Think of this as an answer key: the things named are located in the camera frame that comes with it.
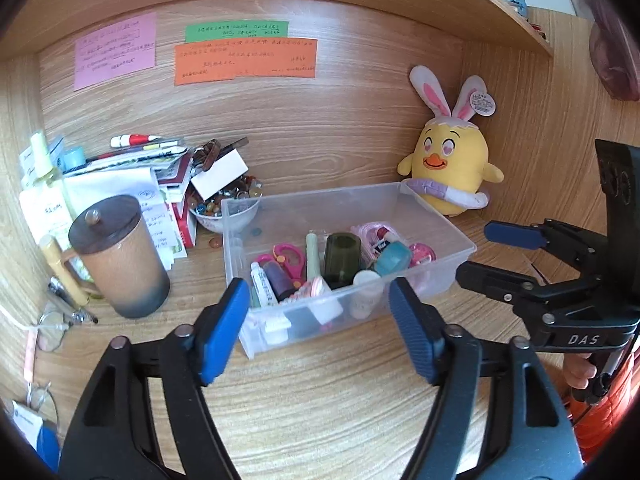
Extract white tag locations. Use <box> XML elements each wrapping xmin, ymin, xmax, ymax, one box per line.
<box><xmin>11</xmin><ymin>400</ymin><xmax>46</xmax><ymax>453</ymax></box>

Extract white pink correction tape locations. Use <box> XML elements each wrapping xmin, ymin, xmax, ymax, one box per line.
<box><xmin>295</xmin><ymin>277</ymin><xmax>345</xmax><ymax>325</ymax></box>

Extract white cable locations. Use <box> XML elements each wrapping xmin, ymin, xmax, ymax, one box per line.
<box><xmin>0</xmin><ymin>305</ymin><xmax>38</xmax><ymax>333</ymax></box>

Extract blue object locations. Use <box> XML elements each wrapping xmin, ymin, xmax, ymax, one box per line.
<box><xmin>36</xmin><ymin>425</ymin><xmax>62</xmax><ymax>473</ymax></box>

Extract black pens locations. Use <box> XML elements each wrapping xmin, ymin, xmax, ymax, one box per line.
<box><xmin>47</xmin><ymin>275</ymin><xmax>99</xmax><ymax>325</ymax></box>

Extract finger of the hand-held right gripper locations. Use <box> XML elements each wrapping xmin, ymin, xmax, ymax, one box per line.
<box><xmin>455</xmin><ymin>259</ymin><xmax>610</xmax><ymax>329</ymax></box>
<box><xmin>483</xmin><ymin>218</ymin><xmax>609</xmax><ymax>277</ymax></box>

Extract teal round container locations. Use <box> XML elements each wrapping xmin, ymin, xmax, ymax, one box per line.
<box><xmin>374</xmin><ymin>241</ymin><xmax>413</xmax><ymax>277</ymax></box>

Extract pink round case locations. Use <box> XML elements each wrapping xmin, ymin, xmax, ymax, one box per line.
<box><xmin>409</xmin><ymin>241</ymin><xmax>437</xmax><ymax>266</ymax></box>

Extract pink cable adapter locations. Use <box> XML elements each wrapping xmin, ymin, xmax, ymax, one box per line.
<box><xmin>24</xmin><ymin>330</ymin><xmax>38</xmax><ymax>386</ymax></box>

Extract red white marker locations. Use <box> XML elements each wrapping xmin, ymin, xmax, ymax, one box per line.
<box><xmin>110</xmin><ymin>133</ymin><xmax>162</xmax><ymax>148</ymax></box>

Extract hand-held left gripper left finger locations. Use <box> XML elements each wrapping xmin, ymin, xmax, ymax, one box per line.
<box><xmin>59</xmin><ymin>277</ymin><xmax>251</xmax><ymax>480</ymax></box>

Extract pink scissors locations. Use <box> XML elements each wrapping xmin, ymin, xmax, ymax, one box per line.
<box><xmin>255</xmin><ymin>242</ymin><xmax>307</xmax><ymax>281</ymax></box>

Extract pink paper note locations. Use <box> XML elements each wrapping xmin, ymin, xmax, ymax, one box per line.
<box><xmin>73</xmin><ymin>11</ymin><xmax>158</xmax><ymax>92</ymax></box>

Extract person's right hand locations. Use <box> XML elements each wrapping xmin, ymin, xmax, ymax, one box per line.
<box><xmin>561</xmin><ymin>353</ymin><xmax>597</xmax><ymax>391</ymax></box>

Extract yellow chick plush toy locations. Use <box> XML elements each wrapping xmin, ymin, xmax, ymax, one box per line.
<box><xmin>397</xmin><ymin>65</ymin><xmax>505</xmax><ymax>218</ymax></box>

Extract small teal white box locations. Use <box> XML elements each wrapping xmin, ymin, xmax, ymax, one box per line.
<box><xmin>20</xmin><ymin>137</ymin><xmax>66</xmax><ymax>176</ymax></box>

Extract dark green cup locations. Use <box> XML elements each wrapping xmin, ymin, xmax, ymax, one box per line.
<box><xmin>322</xmin><ymin>231</ymin><xmax>362</xmax><ymax>290</ymax></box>

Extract green paper note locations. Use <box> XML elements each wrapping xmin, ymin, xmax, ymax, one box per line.
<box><xmin>184</xmin><ymin>20</ymin><xmax>291</xmax><ymax>44</ymax></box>

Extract white card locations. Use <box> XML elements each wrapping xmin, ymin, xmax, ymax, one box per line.
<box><xmin>190</xmin><ymin>152</ymin><xmax>249</xmax><ymax>201</ymax></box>

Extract eyeglasses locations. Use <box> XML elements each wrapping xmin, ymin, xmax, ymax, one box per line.
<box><xmin>35</xmin><ymin>310</ymin><xmax>71</xmax><ymax>353</ymax></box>

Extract metal wire ring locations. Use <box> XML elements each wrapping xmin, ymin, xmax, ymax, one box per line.
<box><xmin>27</xmin><ymin>381</ymin><xmax>60</xmax><ymax>428</ymax></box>

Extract stack of booklets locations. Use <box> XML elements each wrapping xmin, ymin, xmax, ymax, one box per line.
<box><xmin>62</xmin><ymin>147</ymin><xmax>201</xmax><ymax>271</ymax></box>

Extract white tube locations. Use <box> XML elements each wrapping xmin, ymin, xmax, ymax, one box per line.
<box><xmin>249</xmin><ymin>261</ymin><xmax>278</xmax><ymax>308</ymax></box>

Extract brown lidded mug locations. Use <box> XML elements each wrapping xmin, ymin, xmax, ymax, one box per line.
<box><xmin>41</xmin><ymin>194</ymin><xmax>172</xmax><ymax>320</ymax></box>

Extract clear plastic box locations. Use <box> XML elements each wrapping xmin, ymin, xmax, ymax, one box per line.
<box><xmin>221</xmin><ymin>181</ymin><xmax>478</xmax><ymax>360</ymax></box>

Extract white plastic bottle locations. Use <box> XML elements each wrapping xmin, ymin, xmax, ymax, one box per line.
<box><xmin>349</xmin><ymin>270</ymin><xmax>385</xmax><ymax>320</ymax></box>

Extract orange paper note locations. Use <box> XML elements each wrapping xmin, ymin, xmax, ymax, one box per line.
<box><xmin>174</xmin><ymin>37</ymin><xmax>319</xmax><ymax>86</ymax></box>

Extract white bowl of beads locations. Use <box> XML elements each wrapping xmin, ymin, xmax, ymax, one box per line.
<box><xmin>187</xmin><ymin>175</ymin><xmax>265</xmax><ymax>235</ymax></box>

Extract light green stick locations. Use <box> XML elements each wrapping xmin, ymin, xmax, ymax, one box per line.
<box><xmin>305</xmin><ymin>231</ymin><xmax>322</xmax><ymax>281</ymax></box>

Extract dark red bag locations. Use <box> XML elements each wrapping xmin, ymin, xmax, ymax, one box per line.
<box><xmin>552</xmin><ymin>0</ymin><xmax>640</xmax><ymax>102</ymax></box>

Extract blue grey shelf item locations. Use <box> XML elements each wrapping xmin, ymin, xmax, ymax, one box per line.
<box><xmin>495</xmin><ymin>0</ymin><xmax>530</xmax><ymax>18</ymax></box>

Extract yellow-green spray bottle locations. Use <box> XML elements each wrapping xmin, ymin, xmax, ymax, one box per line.
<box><xmin>19</xmin><ymin>131</ymin><xmax>76</xmax><ymax>256</ymax></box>

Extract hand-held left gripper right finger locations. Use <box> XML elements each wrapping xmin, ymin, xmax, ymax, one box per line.
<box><xmin>389</xmin><ymin>276</ymin><xmax>586</xmax><ymax>480</ymax></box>

